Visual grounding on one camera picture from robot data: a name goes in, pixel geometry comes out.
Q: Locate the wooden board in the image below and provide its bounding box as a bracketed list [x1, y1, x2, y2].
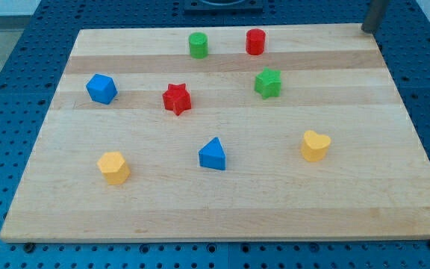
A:
[0, 23, 430, 243]

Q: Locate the green star block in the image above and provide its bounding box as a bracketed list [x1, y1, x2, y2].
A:
[255, 67, 281, 99]

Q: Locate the red star block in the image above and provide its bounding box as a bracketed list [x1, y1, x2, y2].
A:
[162, 84, 192, 116]

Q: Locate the green cylinder block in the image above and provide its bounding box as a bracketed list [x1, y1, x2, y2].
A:
[188, 32, 208, 59]

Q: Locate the yellow hexagon block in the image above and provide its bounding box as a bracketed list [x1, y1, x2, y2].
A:
[97, 152, 131, 185]

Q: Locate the yellow heart block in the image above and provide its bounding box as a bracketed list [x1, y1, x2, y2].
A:
[300, 130, 331, 162]

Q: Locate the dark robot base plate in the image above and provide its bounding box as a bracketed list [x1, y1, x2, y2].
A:
[181, 0, 265, 13]

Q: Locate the blue triangle block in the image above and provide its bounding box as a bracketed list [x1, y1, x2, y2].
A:
[199, 137, 226, 170]

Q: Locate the blue cube block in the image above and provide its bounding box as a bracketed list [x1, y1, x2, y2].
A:
[86, 74, 117, 105]

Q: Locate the red cylinder block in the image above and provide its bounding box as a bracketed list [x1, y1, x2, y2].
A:
[246, 28, 266, 55]

